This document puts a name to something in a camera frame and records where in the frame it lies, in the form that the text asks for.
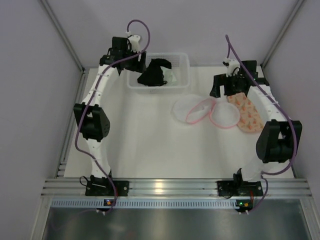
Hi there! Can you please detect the black lace bra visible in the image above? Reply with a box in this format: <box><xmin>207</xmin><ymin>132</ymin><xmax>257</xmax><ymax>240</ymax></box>
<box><xmin>137</xmin><ymin>58</ymin><xmax>172</xmax><ymax>87</ymax></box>

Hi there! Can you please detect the white mesh pink-trimmed laundry bag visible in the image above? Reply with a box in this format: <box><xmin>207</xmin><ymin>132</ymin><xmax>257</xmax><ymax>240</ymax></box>
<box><xmin>171</xmin><ymin>94</ymin><xmax>241</xmax><ymax>129</ymax></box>

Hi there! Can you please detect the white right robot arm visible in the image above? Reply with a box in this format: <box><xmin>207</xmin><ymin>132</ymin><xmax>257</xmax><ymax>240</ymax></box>
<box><xmin>209</xmin><ymin>58</ymin><xmax>302</xmax><ymax>182</ymax></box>

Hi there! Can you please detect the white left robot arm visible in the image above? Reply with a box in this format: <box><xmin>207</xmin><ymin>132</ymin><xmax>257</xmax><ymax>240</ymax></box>
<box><xmin>73</xmin><ymin>33</ymin><xmax>147</xmax><ymax>179</ymax></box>

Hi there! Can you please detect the peach patterned laundry bag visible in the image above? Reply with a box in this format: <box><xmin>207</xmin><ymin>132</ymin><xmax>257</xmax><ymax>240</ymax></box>
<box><xmin>227</xmin><ymin>92</ymin><xmax>264</xmax><ymax>133</ymax></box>

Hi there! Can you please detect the light green garment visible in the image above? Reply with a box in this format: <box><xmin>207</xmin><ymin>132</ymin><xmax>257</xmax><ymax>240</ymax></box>
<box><xmin>160</xmin><ymin>66</ymin><xmax>178</xmax><ymax>86</ymax></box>

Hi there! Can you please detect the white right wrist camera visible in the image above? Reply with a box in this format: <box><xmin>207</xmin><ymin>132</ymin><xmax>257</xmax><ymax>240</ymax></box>
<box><xmin>222</xmin><ymin>57</ymin><xmax>241</xmax><ymax>77</ymax></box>

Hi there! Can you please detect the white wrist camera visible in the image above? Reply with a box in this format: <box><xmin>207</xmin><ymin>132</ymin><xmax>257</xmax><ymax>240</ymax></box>
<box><xmin>222</xmin><ymin>57</ymin><xmax>241</xmax><ymax>77</ymax></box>
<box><xmin>126</xmin><ymin>31</ymin><xmax>141</xmax><ymax>53</ymax></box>

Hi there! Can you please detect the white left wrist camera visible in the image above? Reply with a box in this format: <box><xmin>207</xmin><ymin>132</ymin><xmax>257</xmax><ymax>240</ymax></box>
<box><xmin>126</xmin><ymin>31</ymin><xmax>141</xmax><ymax>53</ymax></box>

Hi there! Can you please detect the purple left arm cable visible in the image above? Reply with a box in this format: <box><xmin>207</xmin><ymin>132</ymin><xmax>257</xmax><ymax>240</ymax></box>
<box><xmin>75</xmin><ymin>19</ymin><xmax>151</xmax><ymax>213</ymax></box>

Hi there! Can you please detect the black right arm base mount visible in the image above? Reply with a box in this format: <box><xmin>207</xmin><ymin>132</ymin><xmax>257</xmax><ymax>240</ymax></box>
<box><xmin>217</xmin><ymin>168</ymin><xmax>264</xmax><ymax>199</ymax></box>

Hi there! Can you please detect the aluminium frame rail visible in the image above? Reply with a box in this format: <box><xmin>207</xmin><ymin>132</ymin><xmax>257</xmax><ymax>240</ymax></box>
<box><xmin>41</xmin><ymin>178</ymin><xmax>312</xmax><ymax>199</ymax></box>

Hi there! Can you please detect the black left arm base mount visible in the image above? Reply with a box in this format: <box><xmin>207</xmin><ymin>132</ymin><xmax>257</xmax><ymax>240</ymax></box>
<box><xmin>79</xmin><ymin>175</ymin><xmax>130</xmax><ymax>197</ymax></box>

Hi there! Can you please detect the white slotted cable duct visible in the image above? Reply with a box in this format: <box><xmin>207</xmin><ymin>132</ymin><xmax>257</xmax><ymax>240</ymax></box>
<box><xmin>51</xmin><ymin>198</ymin><xmax>252</xmax><ymax>209</ymax></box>

